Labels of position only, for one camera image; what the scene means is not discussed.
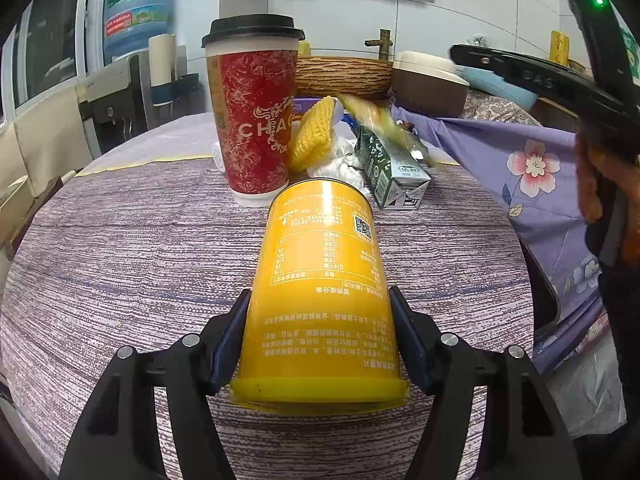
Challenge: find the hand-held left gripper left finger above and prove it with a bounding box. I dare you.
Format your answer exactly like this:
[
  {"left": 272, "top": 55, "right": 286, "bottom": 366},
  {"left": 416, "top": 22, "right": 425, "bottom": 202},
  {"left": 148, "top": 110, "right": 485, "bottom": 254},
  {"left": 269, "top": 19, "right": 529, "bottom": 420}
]
[{"left": 60, "top": 289, "right": 252, "bottom": 480}]

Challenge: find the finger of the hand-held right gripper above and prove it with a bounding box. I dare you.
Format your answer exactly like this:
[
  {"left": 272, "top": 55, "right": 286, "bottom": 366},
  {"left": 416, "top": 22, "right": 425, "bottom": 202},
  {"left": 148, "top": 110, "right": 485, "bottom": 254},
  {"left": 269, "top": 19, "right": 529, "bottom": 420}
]
[{"left": 449, "top": 44, "right": 627, "bottom": 122}]

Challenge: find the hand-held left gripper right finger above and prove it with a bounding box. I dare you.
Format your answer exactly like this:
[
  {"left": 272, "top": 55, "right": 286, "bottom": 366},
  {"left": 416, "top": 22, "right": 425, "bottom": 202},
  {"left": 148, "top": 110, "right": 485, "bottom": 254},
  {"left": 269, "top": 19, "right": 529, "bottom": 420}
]
[{"left": 389, "top": 286, "right": 583, "bottom": 480}]

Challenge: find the yellow cylindrical canister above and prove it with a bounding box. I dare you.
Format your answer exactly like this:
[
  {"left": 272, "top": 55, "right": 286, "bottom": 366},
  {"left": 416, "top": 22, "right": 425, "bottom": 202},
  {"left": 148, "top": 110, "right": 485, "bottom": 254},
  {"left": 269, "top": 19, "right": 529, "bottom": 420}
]
[{"left": 229, "top": 179, "right": 412, "bottom": 413}]

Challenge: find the yellow snack wrapper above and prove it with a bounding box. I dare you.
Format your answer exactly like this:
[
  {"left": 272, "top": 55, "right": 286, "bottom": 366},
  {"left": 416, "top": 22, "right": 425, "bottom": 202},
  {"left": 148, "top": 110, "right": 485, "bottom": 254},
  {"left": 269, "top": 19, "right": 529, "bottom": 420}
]
[{"left": 336, "top": 92, "right": 436, "bottom": 166}]

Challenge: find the green drink carton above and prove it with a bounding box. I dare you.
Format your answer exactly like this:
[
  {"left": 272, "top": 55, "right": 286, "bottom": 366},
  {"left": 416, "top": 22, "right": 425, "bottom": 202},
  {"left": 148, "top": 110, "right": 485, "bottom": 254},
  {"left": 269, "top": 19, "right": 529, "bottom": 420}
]
[{"left": 354, "top": 125, "right": 432, "bottom": 210}]

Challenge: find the red paper cup black lid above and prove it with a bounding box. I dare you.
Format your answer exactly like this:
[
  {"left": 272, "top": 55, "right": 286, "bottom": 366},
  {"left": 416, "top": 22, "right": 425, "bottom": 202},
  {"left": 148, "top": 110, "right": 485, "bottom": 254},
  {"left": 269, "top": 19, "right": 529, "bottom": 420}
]
[{"left": 201, "top": 14, "right": 307, "bottom": 207}]

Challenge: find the yellow knitted cloth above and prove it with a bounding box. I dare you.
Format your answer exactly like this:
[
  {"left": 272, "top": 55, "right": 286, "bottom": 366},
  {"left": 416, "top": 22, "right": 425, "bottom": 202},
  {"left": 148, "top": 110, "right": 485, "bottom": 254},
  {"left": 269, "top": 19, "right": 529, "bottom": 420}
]
[{"left": 289, "top": 96, "right": 337, "bottom": 175}]

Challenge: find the person's right hand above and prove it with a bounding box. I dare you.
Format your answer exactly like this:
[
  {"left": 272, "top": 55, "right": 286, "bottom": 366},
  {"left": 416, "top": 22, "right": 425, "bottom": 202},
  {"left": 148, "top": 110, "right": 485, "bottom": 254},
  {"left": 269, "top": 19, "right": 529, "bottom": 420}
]
[{"left": 574, "top": 127, "right": 631, "bottom": 226}]

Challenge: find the yellow box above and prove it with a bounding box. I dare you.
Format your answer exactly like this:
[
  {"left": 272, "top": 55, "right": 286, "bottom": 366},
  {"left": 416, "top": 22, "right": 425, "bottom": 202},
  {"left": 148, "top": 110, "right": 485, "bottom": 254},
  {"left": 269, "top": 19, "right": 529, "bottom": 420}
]
[{"left": 550, "top": 30, "right": 571, "bottom": 66}]

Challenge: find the light blue plastic basin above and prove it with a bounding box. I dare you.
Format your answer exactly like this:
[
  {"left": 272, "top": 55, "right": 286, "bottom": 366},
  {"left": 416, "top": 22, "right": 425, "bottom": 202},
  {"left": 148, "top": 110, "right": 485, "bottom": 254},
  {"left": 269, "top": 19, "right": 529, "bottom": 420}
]
[{"left": 457, "top": 62, "right": 543, "bottom": 111}]

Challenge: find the patterned brown cloth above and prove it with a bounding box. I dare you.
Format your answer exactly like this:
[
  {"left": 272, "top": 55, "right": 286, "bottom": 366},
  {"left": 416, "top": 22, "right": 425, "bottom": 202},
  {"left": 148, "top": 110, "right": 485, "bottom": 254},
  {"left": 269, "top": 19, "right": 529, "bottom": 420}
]
[{"left": 460, "top": 89, "right": 543, "bottom": 128}]

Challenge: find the purple floral cloth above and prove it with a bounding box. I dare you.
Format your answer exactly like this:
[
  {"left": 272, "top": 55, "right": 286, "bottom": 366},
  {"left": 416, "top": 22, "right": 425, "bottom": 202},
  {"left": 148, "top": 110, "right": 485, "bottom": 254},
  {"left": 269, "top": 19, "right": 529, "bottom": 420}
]
[{"left": 390, "top": 105, "right": 608, "bottom": 411}]

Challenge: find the brown and cream rice cooker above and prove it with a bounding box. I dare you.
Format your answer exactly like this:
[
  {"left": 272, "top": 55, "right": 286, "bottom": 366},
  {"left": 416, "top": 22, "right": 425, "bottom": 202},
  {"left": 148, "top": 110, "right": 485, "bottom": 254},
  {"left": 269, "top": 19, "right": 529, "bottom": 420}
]
[{"left": 391, "top": 51, "right": 471, "bottom": 118}]

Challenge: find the striped purple tablecloth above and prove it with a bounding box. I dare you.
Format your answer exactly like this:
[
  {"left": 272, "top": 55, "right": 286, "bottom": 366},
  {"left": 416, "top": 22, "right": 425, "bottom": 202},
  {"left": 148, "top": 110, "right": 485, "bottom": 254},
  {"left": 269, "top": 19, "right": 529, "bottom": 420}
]
[{"left": 0, "top": 110, "right": 536, "bottom": 480}]

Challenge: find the bamboo faucet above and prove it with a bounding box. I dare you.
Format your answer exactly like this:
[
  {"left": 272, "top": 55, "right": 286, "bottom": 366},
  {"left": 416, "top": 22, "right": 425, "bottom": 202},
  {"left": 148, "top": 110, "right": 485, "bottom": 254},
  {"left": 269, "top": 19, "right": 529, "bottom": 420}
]
[{"left": 364, "top": 29, "right": 395, "bottom": 61}]

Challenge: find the white plastic sheet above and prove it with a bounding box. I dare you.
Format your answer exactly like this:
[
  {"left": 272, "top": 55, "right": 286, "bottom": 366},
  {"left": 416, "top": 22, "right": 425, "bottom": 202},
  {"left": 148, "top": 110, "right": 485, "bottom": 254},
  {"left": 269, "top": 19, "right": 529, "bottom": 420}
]
[{"left": 545, "top": 345, "right": 626, "bottom": 436}]

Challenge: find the wicker basket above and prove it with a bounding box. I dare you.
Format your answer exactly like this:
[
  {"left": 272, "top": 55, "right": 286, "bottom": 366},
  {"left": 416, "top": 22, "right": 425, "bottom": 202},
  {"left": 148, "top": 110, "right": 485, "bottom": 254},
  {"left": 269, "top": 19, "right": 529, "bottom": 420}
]
[{"left": 295, "top": 55, "right": 395, "bottom": 101}]

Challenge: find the white crumpled tissue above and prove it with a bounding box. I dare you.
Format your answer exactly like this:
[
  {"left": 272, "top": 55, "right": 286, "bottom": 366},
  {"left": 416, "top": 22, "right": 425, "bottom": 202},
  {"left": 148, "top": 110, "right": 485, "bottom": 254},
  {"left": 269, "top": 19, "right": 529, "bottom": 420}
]
[{"left": 306, "top": 120, "right": 373, "bottom": 196}]

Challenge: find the purple white crumpled cloth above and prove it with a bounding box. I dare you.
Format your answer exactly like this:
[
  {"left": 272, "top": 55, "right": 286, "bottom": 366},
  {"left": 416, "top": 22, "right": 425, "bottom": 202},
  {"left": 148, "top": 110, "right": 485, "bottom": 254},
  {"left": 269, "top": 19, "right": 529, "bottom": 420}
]
[{"left": 292, "top": 96, "right": 321, "bottom": 121}]

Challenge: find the dark teal roll holder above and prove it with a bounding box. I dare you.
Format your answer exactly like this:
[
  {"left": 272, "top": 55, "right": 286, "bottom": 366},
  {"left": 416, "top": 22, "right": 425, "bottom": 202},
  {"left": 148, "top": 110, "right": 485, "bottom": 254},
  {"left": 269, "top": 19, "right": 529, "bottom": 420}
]
[{"left": 150, "top": 74, "right": 200, "bottom": 106}]

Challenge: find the beige cloth cover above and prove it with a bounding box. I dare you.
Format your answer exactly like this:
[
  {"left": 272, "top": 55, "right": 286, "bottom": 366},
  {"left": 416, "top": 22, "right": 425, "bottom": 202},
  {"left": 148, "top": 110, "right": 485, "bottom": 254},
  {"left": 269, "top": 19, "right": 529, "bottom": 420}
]
[{"left": 0, "top": 85, "right": 91, "bottom": 246}]

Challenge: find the white water dispenser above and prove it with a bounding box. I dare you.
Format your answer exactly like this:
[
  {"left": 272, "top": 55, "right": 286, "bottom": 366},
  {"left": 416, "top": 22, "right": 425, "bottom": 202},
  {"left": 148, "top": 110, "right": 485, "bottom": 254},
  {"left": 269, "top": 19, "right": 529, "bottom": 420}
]
[{"left": 82, "top": 52, "right": 151, "bottom": 156}]

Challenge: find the paper towel roll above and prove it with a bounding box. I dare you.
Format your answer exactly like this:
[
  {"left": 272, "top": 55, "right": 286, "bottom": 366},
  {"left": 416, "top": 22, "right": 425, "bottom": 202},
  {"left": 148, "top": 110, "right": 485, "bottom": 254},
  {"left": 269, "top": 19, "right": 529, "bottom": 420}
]
[{"left": 149, "top": 34, "right": 177, "bottom": 86}]

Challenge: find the blue water jug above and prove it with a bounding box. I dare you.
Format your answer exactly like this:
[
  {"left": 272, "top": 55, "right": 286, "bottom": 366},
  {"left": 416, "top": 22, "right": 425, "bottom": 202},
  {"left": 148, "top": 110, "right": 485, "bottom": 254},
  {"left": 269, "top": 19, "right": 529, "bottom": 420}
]
[{"left": 102, "top": 0, "right": 177, "bottom": 58}]

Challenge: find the window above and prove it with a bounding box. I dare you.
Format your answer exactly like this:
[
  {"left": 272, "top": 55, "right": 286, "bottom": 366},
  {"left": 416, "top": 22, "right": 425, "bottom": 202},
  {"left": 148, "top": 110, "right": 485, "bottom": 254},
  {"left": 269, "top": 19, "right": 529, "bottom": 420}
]
[{"left": 0, "top": 0, "right": 101, "bottom": 111}]

